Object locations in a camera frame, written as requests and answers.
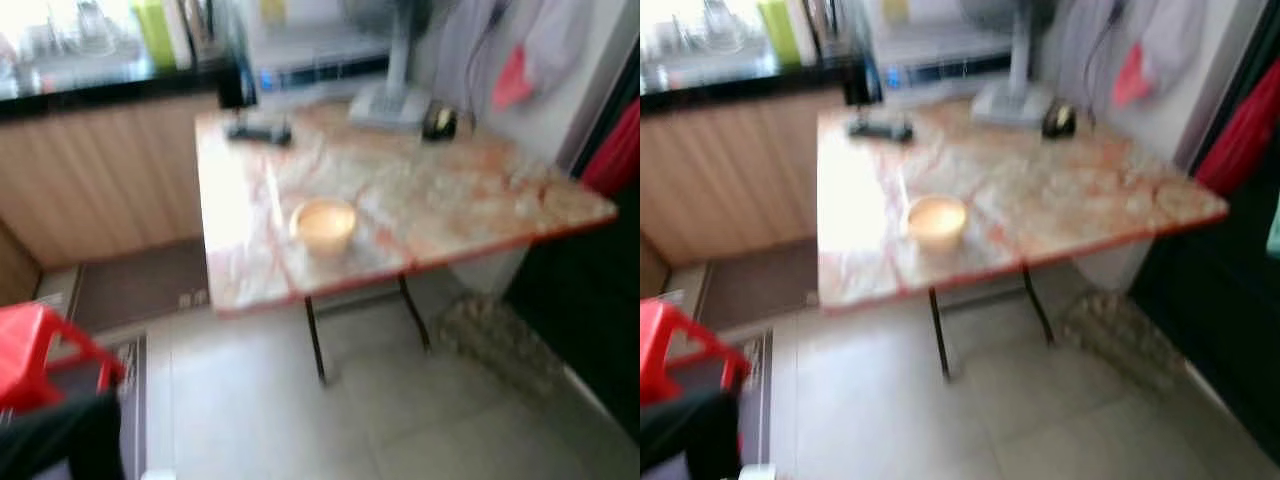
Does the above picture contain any black fridge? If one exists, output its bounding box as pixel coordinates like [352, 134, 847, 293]
[505, 50, 641, 441]
[1130, 0, 1280, 466]

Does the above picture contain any red cloth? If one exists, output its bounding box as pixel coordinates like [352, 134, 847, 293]
[580, 95, 641, 197]
[1195, 85, 1280, 197]

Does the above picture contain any red plastic stool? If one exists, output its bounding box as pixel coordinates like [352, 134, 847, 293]
[0, 302, 126, 413]
[640, 298, 751, 406]

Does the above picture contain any wooden kitchen cabinet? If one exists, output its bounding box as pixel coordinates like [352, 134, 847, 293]
[0, 85, 226, 269]
[640, 82, 846, 266]

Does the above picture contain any brown floor mat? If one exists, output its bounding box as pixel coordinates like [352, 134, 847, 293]
[70, 240, 211, 331]
[695, 238, 826, 329]

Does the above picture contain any egg tray stack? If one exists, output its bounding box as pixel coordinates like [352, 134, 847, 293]
[1060, 288, 1191, 396]
[430, 293, 566, 401]

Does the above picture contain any orange marble folding table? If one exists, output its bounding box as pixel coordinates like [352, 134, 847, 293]
[815, 100, 1229, 383]
[195, 100, 619, 386]

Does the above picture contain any grey hanging garment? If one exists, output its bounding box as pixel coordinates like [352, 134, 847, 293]
[1055, 0, 1218, 111]
[430, 0, 603, 116]

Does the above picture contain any dish rack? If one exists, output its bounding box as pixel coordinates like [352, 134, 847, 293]
[15, 0, 129, 66]
[645, 0, 759, 63]

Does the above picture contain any small round black object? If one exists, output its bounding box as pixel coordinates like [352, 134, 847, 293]
[1041, 102, 1078, 139]
[421, 100, 459, 141]

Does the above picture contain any green container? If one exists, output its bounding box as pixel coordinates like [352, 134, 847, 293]
[132, 0, 179, 71]
[757, 0, 804, 69]

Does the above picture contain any black remote control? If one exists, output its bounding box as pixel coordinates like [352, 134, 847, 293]
[225, 118, 294, 147]
[848, 116, 915, 143]

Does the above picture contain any dark tall container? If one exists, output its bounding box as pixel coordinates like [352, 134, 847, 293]
[215, 0, 258, 109]
[840, 0, 882, 106]

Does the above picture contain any cream bowl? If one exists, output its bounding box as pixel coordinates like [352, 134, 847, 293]
[905, 195, 969, 252]
[290, 197, 358, 257]

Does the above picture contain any grey kitchen appliance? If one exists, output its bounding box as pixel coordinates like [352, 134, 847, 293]
[870, 20, 1016, 101]
[245, 20, 396, 101]

